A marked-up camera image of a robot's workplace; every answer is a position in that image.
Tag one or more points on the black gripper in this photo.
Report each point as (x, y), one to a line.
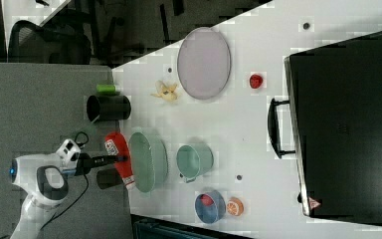
(85, 163)

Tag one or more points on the red ketchup bottle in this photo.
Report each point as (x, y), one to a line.
(115, 144)

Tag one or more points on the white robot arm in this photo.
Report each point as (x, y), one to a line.
(44, 177)

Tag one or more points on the green oval strainer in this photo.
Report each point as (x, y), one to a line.
(148, 160)

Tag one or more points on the small black cup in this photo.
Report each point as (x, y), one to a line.
(108, 178)

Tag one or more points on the large black pot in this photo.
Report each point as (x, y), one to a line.
(108, 108)

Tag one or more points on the green mug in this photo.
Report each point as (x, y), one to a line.
(194, 160)

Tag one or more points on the peeled banana toy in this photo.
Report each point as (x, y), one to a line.
(165, 92)

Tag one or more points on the red toy in bowl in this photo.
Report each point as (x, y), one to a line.
(206, 200)

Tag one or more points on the blue bowl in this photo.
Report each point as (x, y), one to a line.
(213, 213)

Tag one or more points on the black office chair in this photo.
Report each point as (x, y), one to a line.
(30, 43)

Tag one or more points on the orange slice toy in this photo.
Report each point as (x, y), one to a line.
(235, 206)

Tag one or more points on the purple oval plate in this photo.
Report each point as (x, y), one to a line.
(204, 64)

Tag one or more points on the red strawberry toy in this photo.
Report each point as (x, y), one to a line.
(256, 81)

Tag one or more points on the silver toaster oven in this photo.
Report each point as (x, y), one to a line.
(335, 104)

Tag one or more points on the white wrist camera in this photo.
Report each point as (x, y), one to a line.
(68, 151)

